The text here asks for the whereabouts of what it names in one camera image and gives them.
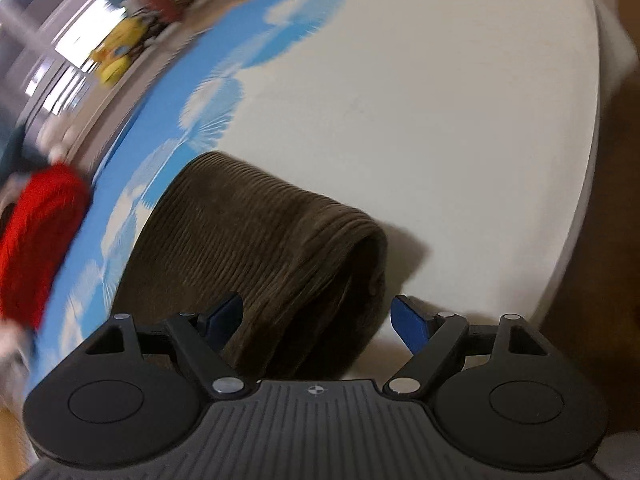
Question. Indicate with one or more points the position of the red folded blanket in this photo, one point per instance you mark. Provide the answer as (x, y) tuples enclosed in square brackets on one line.
[(44, 222)]

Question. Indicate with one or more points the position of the yellow plush toys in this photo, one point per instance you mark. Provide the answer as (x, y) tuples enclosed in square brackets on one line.
[(113, 55)]

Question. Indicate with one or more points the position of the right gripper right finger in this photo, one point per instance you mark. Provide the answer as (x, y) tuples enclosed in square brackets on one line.
[(435, 341)]

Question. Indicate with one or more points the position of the dark brown corduroy pants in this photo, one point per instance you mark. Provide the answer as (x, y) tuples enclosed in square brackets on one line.
[(309, 270)]

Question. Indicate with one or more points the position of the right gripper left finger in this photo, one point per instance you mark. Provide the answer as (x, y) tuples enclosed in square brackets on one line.
[(198, 340)]

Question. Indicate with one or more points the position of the blue white patterned bedsheet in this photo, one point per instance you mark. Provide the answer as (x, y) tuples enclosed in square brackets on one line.
[(465, 127)]

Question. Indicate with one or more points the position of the dark teal shark plush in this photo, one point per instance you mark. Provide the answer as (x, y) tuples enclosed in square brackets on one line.
[(15, 159)]

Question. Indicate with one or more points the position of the window with railing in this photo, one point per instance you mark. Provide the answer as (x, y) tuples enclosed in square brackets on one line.
[(45, 46)]

